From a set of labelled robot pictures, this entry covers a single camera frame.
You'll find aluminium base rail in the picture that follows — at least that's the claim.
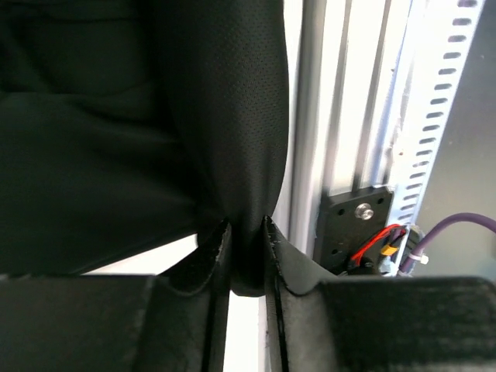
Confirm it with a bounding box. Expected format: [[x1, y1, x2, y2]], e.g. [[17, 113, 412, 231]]
[[288, 1, 412, 254]]

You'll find black t-shirt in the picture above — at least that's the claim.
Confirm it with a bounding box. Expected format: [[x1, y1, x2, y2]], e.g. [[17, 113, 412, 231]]
[[1, 1, 289, 296]]

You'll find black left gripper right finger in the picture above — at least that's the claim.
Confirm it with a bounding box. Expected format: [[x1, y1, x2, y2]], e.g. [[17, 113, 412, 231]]
[[262, 216, 337, 371]]

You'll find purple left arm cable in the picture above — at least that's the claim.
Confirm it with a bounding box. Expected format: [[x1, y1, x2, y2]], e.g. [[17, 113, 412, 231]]
[[398, 212, 496, 277]]

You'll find grey slotted cable duct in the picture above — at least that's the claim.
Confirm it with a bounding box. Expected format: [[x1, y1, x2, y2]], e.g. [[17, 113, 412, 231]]
[[394, 0, 487, 226]]

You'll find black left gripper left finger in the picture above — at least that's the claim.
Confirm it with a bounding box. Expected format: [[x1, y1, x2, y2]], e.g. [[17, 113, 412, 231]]
[[135, 221, 232, 371]]

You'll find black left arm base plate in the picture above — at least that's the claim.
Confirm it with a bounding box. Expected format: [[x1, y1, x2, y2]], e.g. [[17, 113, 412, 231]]
[[312, 187, 393, 275]]

